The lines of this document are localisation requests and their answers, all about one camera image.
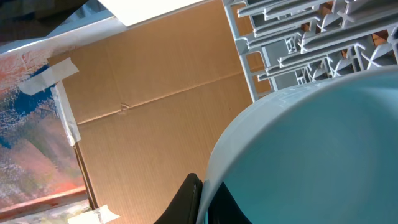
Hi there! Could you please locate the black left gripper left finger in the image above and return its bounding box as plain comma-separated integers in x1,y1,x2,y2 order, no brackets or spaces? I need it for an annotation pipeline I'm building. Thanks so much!
155,173,203,224

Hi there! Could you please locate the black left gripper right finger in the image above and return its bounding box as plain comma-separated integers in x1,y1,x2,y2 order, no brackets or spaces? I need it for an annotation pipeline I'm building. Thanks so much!
207,182,252,224

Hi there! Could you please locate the light blue bowl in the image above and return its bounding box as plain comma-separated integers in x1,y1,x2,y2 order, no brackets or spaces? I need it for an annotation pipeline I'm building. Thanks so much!
197,65,397,223

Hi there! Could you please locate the lower white tape piece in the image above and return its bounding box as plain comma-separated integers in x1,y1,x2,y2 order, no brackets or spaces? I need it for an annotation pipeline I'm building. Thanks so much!
68,205,120,224

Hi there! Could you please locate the brown cardboard sheet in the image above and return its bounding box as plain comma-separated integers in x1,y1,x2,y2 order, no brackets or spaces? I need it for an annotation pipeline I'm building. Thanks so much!
49,1,252,223

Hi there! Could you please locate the vertical white tape strip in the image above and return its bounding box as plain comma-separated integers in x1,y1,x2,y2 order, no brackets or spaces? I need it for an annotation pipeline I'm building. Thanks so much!
50,81,81,147

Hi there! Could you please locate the colourful painted board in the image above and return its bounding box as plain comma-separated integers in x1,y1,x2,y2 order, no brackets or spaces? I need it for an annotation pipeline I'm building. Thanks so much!
1,49,87,221

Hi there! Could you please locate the grey plastic dish rack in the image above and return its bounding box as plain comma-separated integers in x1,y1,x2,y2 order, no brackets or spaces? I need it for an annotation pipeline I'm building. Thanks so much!
223,0,397,101

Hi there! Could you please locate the upper white tape strip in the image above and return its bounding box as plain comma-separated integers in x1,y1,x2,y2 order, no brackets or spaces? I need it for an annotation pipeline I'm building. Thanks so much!
18,58,79,95

